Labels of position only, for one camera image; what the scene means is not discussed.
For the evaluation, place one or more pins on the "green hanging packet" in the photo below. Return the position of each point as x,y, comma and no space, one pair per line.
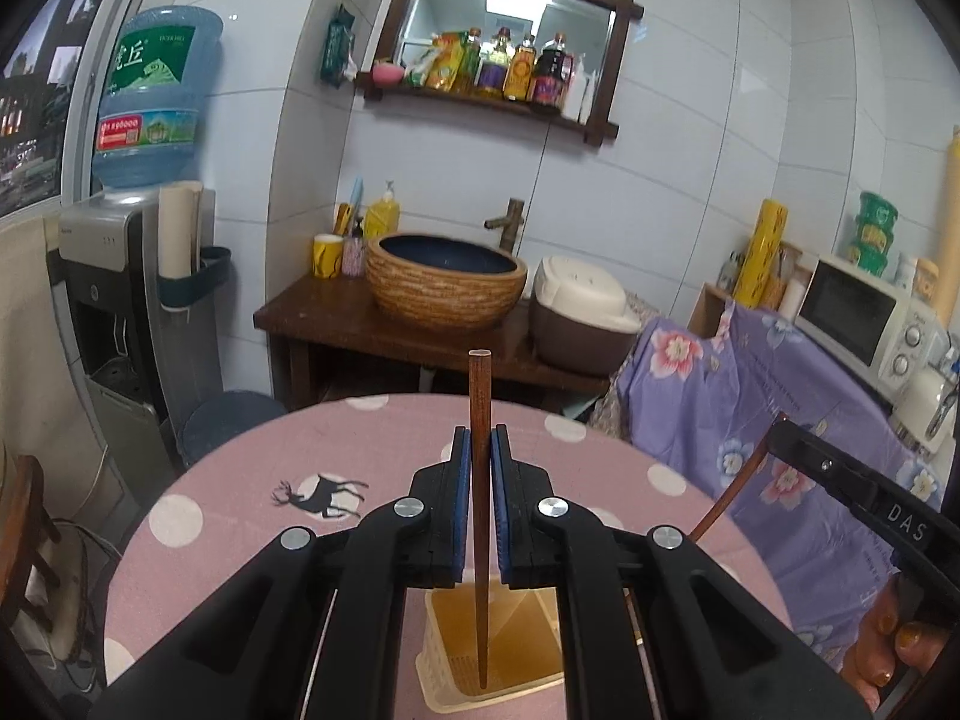
337,45

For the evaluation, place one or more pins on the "dark wooden washstand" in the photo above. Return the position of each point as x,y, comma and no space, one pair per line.
322,322

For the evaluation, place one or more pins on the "white slim bottle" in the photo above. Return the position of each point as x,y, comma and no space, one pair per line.
579,94

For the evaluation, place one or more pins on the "yellow roll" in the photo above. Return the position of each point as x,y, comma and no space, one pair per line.
761,255

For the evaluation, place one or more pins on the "beige jar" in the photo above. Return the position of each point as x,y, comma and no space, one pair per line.
925,281

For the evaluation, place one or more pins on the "cream plastic utensil holder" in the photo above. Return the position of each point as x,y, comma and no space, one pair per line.
517,637

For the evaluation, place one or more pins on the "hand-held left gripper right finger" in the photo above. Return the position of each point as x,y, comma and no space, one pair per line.
499,510

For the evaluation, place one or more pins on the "purple floral cloth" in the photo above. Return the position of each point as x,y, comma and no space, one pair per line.
787,390

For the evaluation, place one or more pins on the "wooden framed mirror shelf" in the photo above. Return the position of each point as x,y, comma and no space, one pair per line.
517,7

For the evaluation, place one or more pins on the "bamboo style faucet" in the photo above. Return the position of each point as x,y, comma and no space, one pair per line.
510,229

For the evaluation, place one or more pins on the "purple label bottle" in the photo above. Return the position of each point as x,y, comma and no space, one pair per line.
493,71

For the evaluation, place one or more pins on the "dark blue stool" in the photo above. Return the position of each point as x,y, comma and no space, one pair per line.
232,424

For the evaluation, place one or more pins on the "yellow soap dispenser bottle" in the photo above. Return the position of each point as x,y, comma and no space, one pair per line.
381,217

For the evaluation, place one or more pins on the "white kettle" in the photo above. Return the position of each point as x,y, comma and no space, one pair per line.
922,409

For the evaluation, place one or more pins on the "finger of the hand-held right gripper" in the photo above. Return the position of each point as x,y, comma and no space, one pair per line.
821,465

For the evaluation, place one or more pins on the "white jar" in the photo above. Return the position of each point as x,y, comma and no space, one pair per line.
793,298

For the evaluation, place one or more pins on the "wooden chair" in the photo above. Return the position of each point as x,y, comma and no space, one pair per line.
26,525

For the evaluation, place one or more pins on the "white microwave oven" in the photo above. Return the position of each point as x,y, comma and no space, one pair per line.
847,315

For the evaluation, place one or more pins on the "small purple bottle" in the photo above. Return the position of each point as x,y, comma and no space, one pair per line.
354,255

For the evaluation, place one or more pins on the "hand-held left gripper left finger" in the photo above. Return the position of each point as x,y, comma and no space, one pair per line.
464,510

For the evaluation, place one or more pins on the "stack of green containers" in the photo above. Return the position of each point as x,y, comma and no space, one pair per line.
874,236

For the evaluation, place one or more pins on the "brown wooden chopstick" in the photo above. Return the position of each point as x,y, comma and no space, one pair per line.
724,501
478,405

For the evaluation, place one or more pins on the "blue water bottle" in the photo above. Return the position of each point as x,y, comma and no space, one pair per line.
150,90

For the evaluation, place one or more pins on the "grey water dispenser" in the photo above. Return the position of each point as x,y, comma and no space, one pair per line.
97,300

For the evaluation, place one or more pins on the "yellow food packet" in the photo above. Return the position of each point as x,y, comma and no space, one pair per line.
444,64

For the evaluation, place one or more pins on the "person's right hand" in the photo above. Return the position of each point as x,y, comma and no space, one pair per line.
885,637

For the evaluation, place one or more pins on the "brown and cream rice cooker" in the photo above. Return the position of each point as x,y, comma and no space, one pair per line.
577,315

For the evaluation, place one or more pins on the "pink polka-dot tablecloth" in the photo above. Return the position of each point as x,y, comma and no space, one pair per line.
225,480

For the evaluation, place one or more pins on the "woven brown sink basin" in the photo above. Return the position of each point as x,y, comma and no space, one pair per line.
450,300

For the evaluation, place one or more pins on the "yellow cup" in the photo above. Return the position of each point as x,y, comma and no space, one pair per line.
328,259

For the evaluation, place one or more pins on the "yellow label bottle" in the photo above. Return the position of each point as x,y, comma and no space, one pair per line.
520,75

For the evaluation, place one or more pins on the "pink bowl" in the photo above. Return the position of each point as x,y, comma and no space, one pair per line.
388,73

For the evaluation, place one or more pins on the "dark sauce bottle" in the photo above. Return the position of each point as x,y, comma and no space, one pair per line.
551,75

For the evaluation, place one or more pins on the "window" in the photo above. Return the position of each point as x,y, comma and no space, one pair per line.
45,90

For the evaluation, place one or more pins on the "teal plastic holder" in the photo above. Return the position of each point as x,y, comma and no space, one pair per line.
202,277

